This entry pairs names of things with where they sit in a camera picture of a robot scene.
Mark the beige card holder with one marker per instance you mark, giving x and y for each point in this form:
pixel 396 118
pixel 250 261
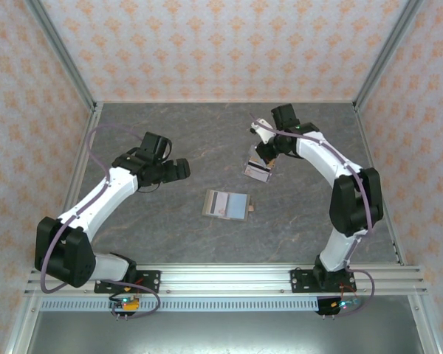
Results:
pixel 205 204

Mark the pinkish card with dark stripe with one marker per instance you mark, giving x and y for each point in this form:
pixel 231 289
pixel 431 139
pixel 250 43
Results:
pixel 221 206

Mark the light blue card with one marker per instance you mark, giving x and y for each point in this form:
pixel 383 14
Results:
pixel 238 206

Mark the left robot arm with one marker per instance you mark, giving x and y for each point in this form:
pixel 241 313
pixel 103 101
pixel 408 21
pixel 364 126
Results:
pixel 96 206

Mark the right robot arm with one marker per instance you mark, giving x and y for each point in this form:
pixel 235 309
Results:
pixel 354 203

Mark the glossy dark card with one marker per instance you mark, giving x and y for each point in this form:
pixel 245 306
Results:
pixel 253 154

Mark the brown orange card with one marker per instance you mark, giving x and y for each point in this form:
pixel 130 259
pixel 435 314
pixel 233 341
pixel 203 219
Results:
pixel 264 164

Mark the pale card with black stripe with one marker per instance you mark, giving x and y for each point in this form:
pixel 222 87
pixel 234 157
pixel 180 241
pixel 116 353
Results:
pixel 256 174

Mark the clear plastic tray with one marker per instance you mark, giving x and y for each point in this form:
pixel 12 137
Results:
pixel 243 172

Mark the left circuit board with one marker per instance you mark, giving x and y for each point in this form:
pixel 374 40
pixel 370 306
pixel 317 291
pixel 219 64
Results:
pixel 125 303

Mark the circuit board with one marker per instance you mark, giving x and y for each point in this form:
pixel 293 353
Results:
pixel 125 303
pixel 345 304

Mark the grey metal panel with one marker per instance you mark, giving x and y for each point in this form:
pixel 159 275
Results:
pixel 221 332

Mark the right circuit board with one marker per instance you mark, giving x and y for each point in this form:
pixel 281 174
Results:
pixel 345 304

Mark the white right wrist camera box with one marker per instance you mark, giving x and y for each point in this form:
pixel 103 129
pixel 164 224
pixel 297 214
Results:
pixel 264 131

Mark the aluminium side rail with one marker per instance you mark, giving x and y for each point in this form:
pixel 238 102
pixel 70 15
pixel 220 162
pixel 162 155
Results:
pixel 90 129
pixel 364 129

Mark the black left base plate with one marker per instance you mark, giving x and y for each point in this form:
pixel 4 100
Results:
pixel 151 280

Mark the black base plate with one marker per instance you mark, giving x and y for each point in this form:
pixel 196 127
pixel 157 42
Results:
pixel 151 280
pixel 299 280

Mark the aluminium mounting rail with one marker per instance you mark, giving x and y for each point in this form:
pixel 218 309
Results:
pixel 225 280

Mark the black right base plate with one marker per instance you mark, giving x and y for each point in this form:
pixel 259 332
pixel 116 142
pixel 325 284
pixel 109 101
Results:
pixel 299 280

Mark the aluminium frame post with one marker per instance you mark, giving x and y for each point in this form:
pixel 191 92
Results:
pixel 389 48
pixel 60 48

